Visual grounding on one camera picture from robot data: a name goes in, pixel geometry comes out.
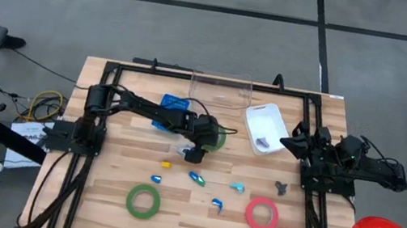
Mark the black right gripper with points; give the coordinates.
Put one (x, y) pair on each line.
(323, 147)

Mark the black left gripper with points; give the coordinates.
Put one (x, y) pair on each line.
(207, 131)

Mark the small green tape roll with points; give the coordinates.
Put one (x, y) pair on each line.
(222, 141)

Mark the blue-grey staple remover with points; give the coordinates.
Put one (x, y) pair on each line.
(182, 151)

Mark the purple staple remover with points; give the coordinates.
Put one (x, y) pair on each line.
(263, 142)

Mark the dark grey staple remover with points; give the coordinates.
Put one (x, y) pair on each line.
(280, 187)

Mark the blue and green stapler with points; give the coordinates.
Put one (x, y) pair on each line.
(197, 179)

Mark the yellow mini stapler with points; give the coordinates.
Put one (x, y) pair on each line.
(166, 164)

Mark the teal staple remover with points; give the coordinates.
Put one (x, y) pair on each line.
(238, 187)

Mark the blue mini stapler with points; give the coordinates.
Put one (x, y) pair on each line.
(156, 179)

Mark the large green tape roll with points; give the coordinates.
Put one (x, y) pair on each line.
(129, 199)

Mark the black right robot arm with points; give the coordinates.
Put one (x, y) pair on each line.
(379, 170)

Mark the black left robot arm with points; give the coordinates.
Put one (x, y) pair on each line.
(146, 110)

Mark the pink tape roll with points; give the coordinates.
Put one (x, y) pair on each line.
(247, 212)

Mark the clear plastic bin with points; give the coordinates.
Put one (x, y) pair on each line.
(219, 92)

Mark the white plastic bin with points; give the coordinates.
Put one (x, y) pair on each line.
(263, 123)

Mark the blue plastic basket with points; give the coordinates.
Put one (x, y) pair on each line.
(174, 102)

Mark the white paper sheet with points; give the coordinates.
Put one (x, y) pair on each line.
(19, 152)

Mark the small black knob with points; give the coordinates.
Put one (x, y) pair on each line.
(1, 107)

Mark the black metal table frame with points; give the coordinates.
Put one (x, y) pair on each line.
(297, 93)

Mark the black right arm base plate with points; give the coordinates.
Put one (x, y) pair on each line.
(339, 186)

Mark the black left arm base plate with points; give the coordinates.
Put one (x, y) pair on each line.
(60, 138)

